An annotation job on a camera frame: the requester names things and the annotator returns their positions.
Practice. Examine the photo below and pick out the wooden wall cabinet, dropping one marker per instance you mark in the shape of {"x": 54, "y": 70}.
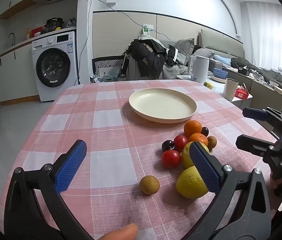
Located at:
{"x": 13, "y": 10}

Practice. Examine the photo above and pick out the white flat plate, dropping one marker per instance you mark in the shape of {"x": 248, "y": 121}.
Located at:
{"x": 217, "y": 79}

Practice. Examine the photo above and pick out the white washing machine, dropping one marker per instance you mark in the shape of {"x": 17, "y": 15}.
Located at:
{"x": 55, "y": 67}

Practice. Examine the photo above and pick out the yellow lemon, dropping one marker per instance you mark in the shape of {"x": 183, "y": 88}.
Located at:
{"x": 187, "y": 156}
{"x": 189, "y": 183}

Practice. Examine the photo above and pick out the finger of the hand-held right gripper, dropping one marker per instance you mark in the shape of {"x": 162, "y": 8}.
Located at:
{"x": 253, "y": 145}
{"x": 255, "y": 113}

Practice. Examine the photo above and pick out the cream cup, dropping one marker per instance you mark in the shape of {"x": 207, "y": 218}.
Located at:
{"x": 230, "y": 90}

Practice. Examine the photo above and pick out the small green-yellow fruit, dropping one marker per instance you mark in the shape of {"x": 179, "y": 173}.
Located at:
{"x": 208, "y": 85}

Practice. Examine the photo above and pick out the brown longan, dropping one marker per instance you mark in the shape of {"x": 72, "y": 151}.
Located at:
{"x": 149, "y": 185}
{"x": 212, "y": 142}

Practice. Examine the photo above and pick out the white side table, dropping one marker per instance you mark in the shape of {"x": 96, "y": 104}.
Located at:
{"x": 218, "y": 87}

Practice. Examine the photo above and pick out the black cooking pot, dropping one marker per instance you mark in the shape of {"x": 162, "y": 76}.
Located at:
{"x": 54, "y": 23}

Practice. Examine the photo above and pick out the dark plum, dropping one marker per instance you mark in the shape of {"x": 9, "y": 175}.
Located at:
{"x": 167, "y": 145}
{"x": 205, "y": 131}

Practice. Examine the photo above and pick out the white kitchen counter cabinet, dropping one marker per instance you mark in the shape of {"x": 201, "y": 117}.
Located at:
{"x": 13, "y": 65}

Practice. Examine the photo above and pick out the black jacket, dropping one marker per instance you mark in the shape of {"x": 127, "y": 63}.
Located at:
{"x": 146, "y": 57}

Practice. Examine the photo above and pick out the metal faucet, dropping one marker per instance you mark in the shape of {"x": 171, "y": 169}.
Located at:
{"x": 12, "y": 36}

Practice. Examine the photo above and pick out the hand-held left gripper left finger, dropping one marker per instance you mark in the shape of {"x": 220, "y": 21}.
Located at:
{"x": 71, "y": 165}

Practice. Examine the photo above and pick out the grey pillow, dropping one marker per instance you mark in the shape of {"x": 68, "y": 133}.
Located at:
{"x": 184, "y": 47}

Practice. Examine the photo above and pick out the cream round plate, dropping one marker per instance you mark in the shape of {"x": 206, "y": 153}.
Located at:
{"x": 159, "y": 103}

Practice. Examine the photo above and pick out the red tomato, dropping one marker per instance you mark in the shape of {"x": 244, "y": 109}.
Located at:
{"x": 171, "y": 158}
{"x": 180, "y": 142}

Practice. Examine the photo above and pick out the yellow bottle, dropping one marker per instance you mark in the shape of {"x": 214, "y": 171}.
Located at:
{"x": 27, "y": 34}

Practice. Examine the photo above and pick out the black patterned chair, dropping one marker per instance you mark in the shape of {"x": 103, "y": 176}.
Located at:
{"x": 106, "y": 62}

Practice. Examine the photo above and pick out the blue bowl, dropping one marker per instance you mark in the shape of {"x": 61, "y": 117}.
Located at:
{"x": 219, "y": 73}

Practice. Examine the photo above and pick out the dark blanket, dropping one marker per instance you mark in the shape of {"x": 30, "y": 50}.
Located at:
{"x": 256, "y": 70}

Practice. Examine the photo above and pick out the white bowl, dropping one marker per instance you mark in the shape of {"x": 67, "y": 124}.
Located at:
{"x": 278, "y": 90}

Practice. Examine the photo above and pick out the red carton box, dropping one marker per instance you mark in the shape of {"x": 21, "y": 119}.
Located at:
{"x": 241, "y": 94}

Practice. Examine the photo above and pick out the beige sofa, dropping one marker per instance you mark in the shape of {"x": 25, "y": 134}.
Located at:
{"x": 223, "y": 45}

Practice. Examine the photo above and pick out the white and green wall device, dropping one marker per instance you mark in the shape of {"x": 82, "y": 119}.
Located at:
{"x": 147, "y": 31}

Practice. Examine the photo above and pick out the white electric kettle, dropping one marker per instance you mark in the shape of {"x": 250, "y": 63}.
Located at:
{"x": 199, "y": 67}

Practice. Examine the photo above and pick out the person's left hand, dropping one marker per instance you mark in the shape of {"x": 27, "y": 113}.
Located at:
{"x": 121, "y": 233}

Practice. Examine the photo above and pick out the person's right hand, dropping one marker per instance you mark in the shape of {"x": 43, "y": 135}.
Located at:
{"x": 274, "y": 183}

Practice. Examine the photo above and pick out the orange mandarin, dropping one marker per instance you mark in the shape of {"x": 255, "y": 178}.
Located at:
{"x": 198, "y": 138}
{"x": 192, "y": 128}

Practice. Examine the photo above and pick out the white curtain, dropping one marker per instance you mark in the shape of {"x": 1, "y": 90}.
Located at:
{"x": 268, "y": 35}

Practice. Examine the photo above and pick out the grey hoodie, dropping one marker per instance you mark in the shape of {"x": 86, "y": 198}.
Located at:
{"x": 173, "y": 71}

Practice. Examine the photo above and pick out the pink checked tablecloth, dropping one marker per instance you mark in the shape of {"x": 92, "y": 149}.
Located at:
{"x": 101, "y": 130}

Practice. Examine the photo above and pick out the light blue pillow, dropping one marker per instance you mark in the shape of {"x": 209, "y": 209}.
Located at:
{"x": 222, "y": 60}

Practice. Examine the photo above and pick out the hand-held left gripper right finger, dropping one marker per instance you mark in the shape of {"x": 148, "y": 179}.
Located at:
{"x": 204, "y": 166}

